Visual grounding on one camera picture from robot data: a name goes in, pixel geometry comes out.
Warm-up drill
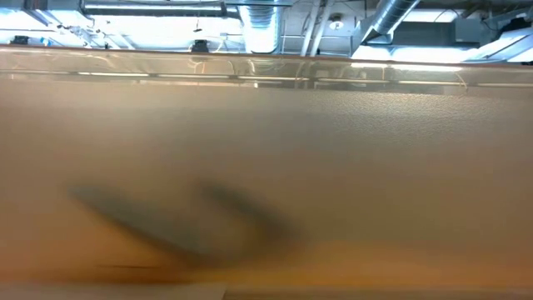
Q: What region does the orange translucent plastic tray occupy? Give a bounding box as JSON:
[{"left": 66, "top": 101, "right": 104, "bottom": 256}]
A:
[{"left": 0, "top": 43, "right": 533, "bottom": 288}]

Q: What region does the white slanted pipe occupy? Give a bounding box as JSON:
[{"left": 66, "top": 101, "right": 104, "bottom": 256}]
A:
[
  {"left": 300, "top": 0, "right": 321, "bottom": 58},
  {"left": 311, "top": 0, "right": 333, "bottom": 58}
]

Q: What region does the round white ceiling fixture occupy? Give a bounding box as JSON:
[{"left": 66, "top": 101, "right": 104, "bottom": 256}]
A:
[{"left": 327, "top": 13, "right": 346, "bottom": 32}]

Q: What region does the bright ceiling light panel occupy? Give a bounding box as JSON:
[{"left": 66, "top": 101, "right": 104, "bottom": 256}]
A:
[{"left": 351, "top": 43, "right": 478, "bottom": 63}]

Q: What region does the grey horizontal ceiling pipe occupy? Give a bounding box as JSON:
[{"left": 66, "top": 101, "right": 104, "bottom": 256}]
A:
[{"left": 81, "top": 0, "right": 241, "bottom": 17}]

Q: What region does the corrugated silver ceiling duct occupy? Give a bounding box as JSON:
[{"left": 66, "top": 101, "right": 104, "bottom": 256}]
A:
[{"left": 237, "top": 0, "right": 285, "bottom": 54}]

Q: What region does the spiral metal ceiling duct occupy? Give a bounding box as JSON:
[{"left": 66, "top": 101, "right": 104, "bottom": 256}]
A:
[{"left": 360, "top": 0, "right": 421, "bottom": 45}]

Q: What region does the grey rectangular ceiling duct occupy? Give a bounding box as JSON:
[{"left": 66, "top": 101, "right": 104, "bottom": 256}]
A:
[{"left": 391, "top": 20, "right": 486, "bottom": 47}]

